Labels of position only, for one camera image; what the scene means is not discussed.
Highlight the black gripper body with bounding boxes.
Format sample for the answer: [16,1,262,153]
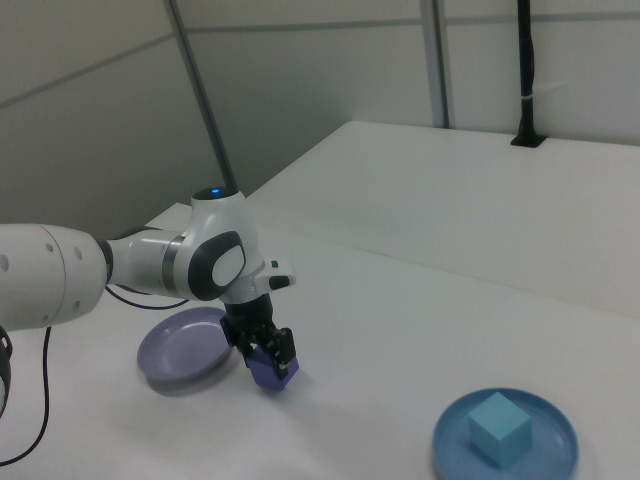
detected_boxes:
[223,294,276,335]

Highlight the blue plate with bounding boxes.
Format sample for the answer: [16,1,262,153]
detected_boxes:
[431,387,580,480]

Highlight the purple plate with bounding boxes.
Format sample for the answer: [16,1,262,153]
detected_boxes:
[136,306,236,387]

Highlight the grey partition post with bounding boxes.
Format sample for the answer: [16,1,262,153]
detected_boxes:
[167,0,240,194]
[428,0,452,129]

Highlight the dark robot cable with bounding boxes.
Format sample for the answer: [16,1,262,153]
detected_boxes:
[0,283,191,464]

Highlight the black camera pole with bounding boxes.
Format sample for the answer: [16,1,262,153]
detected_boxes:
[509,0,547,149]

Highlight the purple cube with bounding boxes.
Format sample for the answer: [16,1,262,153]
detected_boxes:
[246,344,301,394]

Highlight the cyan cube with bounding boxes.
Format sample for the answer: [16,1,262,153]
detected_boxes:
[467,391,532,469]

